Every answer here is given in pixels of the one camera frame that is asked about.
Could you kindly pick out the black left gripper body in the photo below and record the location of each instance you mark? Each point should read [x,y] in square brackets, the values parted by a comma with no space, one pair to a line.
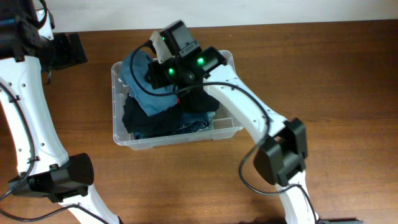
[59,55]

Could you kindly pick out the black garment with red tag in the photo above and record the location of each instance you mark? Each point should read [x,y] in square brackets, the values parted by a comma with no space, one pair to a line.
[197,101]

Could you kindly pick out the dark blue jeans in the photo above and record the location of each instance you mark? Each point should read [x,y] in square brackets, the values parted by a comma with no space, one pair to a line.
[190,123]

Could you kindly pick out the clear plastic storage bin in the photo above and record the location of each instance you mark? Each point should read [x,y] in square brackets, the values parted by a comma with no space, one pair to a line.
[225,124]

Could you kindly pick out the light blue jeans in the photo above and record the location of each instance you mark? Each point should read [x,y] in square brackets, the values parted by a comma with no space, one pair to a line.
[211,115]

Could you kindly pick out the blue shirt with plaid cuffs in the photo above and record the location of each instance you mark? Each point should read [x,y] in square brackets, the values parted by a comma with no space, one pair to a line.
[150,104]

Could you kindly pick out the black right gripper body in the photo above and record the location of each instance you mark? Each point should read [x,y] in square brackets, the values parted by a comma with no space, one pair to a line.
[162,74]

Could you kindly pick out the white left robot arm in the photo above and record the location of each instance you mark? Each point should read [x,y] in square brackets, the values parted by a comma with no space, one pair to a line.
[29,48]

